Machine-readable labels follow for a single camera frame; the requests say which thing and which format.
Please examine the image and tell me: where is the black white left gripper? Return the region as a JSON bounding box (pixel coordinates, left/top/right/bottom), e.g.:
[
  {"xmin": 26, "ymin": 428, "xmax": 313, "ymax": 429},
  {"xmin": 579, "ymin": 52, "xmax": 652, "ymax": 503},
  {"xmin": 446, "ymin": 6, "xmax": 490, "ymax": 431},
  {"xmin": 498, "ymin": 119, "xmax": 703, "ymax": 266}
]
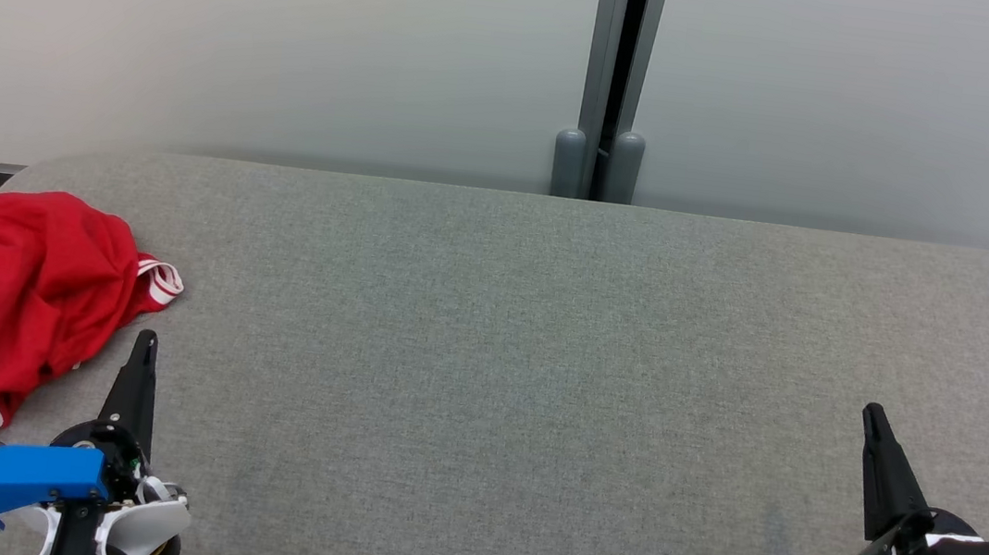
[{"xmin": 39, "ymin": 320, "xmax": 212, "ymax": 555}]

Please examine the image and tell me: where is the grey felt table cover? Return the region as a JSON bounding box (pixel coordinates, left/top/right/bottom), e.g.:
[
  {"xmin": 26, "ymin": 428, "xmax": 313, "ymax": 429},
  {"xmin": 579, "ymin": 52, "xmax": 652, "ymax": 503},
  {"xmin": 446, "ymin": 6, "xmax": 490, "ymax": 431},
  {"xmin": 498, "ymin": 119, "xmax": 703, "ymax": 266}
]
[{"xmin": 0, "ymin": 132, "xmax": 989, "ymax": 555}]

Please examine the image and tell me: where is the blue left camera mount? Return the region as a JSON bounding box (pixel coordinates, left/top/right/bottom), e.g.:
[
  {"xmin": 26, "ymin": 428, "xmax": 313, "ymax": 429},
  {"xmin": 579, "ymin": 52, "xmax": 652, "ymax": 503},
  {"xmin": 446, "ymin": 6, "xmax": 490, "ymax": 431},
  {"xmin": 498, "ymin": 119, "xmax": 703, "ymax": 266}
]
[{"xmin": 0, "ymin": 439, "xmax": 115, "ymax": 552}]

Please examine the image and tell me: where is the grey partition post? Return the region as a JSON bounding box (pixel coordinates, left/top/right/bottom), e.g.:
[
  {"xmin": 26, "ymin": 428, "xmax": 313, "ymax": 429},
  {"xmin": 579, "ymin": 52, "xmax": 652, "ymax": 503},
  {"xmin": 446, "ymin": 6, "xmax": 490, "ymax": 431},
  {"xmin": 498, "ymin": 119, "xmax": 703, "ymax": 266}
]
[{"xmin": 549, "ymin": 0, "xmax": 673, "ymax": 208}]

